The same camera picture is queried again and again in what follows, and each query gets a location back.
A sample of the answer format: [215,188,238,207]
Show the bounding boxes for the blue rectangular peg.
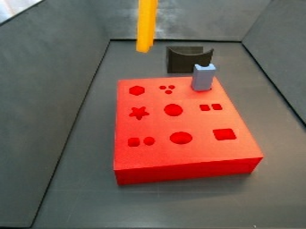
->
[191,64,217,91]

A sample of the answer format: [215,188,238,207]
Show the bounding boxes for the yellow two-pronged peg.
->
[136,0,158,53]

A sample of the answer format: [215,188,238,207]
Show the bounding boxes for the black curved fixture stand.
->
[166,47,214,73]

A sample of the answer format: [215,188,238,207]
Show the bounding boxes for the red shape-sorter block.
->
[114,77,263,185]

